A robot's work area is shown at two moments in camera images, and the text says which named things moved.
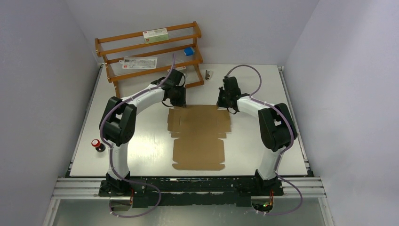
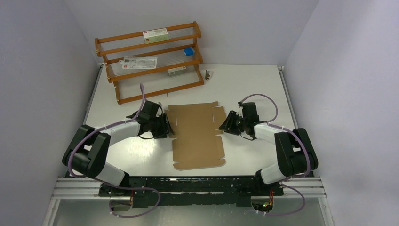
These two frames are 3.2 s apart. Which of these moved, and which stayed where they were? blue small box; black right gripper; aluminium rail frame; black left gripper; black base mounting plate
Moved: black right gripper; black left gripper
Stayed: blue small box; aluminium rail frame; black base mounting plate
